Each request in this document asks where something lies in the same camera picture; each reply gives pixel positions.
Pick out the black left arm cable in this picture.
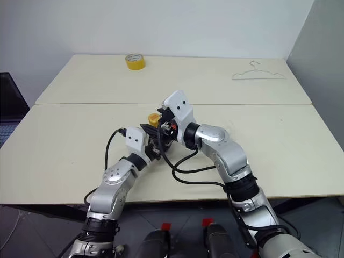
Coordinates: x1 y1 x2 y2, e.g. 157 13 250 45
58 128 127 258

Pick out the black bracket with white knob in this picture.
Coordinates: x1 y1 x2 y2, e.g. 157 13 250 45
112 243 127 258

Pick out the thin white floor cable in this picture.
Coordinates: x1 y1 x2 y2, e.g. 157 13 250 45
12 208 24 238

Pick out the dark open laptop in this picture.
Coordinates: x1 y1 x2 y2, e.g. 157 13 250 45
0 71 31 151

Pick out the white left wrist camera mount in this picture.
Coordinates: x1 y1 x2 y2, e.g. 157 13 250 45
125 126 151 163

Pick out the dark rounded shape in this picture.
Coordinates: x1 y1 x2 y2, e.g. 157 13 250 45
139 230 173 258
205 223 238 258

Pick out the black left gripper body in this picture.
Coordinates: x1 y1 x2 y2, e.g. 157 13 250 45
144 134 163 162

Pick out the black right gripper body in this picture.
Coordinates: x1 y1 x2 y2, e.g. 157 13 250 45
158 117 180 143

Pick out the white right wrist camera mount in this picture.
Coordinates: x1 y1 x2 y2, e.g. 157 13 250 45
163 90 199 145

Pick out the yellow tape roll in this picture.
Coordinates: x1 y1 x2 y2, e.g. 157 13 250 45
125 53 147 71

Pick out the yellow bottle cap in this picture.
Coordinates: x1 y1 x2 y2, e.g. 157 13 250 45
148 112 161 126

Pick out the plastic bottle with dark drink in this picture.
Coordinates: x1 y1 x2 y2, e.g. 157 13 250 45
149 125 177 155

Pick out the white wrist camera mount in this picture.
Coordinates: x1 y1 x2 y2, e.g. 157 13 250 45
163 90 199 145
125 126 151 163

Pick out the white wire clothes hanger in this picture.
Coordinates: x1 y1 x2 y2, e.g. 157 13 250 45
232 60 288 81

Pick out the black table frame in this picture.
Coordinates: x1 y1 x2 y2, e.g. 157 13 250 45
0 196 344 224

